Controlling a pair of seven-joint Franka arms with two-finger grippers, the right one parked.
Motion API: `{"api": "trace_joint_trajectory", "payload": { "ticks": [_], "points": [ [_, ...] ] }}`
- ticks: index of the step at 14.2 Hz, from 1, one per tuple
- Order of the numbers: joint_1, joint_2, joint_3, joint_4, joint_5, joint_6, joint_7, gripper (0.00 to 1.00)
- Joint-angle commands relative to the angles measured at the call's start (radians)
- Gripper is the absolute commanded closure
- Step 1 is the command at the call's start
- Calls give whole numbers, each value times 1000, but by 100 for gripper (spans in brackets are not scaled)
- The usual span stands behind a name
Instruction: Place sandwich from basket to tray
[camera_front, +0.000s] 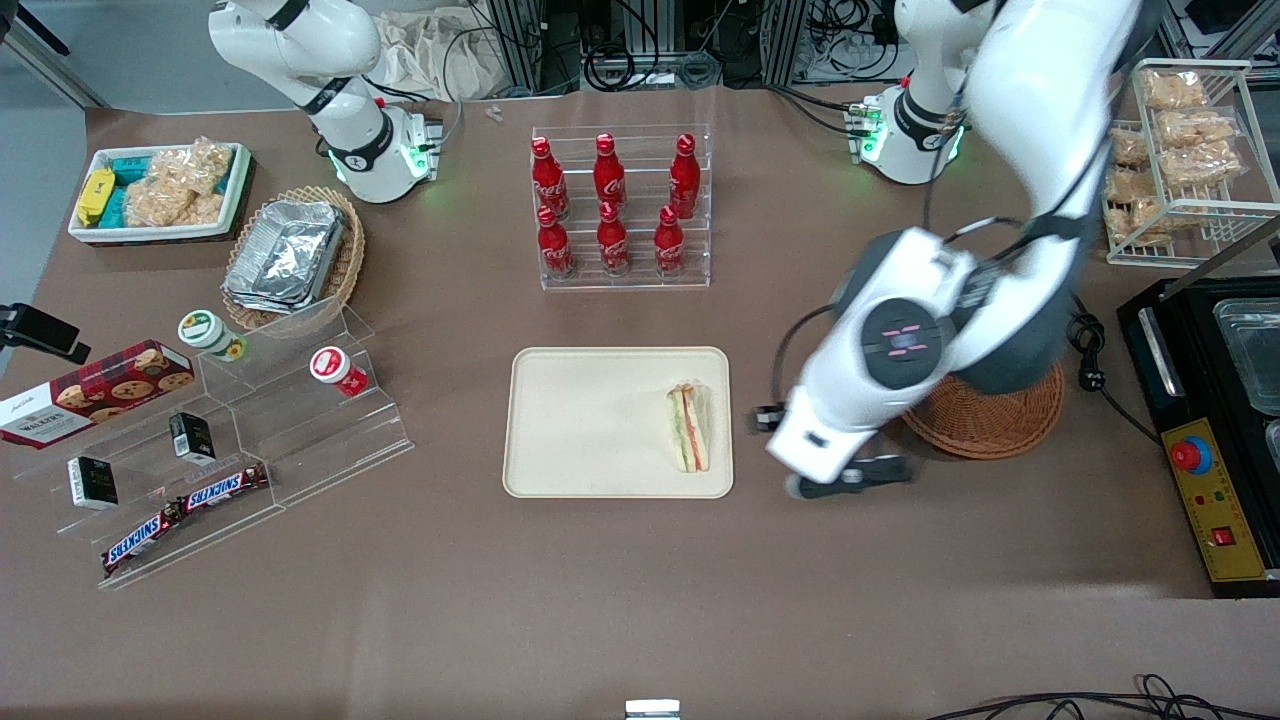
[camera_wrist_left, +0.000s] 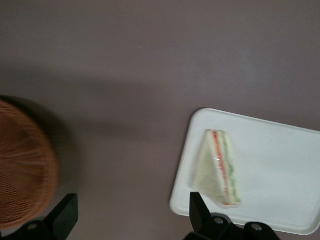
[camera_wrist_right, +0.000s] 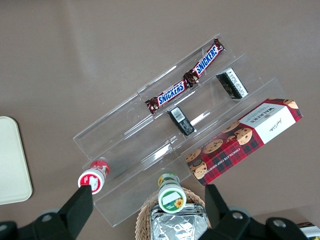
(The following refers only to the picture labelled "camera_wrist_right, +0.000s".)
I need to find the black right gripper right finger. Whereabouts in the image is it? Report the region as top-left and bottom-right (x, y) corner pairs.
(201, 183), (251, 240)

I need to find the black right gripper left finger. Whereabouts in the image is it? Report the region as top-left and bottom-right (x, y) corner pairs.
(32, 184), (95, 240)

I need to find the foil wrapped sandwich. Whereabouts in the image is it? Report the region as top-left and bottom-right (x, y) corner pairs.
(149, 202), (209, 240)

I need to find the woven wicker basket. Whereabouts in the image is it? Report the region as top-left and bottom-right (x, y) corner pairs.
(134, 186), (212, 240)

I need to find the cream plastic tray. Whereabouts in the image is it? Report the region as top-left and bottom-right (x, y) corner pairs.
(0, 115), (33, 206)

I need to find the red cap yogurt bottle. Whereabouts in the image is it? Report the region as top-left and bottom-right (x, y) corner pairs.
(77, 159), (110, 195)

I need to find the green cap sunflower bottle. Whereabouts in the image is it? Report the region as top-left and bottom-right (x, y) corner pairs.
(157, 173), (187, 214)

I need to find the Walkers red tartan cookie box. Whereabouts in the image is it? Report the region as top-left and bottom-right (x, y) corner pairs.
(184, 97), (305, 187)

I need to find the clear acrylic tiered display stand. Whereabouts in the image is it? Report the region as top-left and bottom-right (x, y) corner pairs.
(72, 91), (193, 228)
(136, 32), (289, 179)

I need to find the black yellow snack packet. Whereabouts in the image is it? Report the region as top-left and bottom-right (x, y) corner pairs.
(297, 221), (320, 240)

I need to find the small black barcode box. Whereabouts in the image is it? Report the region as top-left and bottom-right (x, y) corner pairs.
(166, 106), (196, 137)

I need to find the Snickers chocolate bar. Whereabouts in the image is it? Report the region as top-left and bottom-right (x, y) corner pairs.
(182, 37), (225, 85)
(145, 79), (187, 115)

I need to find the small black white-label box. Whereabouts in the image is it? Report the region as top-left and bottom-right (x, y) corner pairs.
(215, 67), (249, 100)

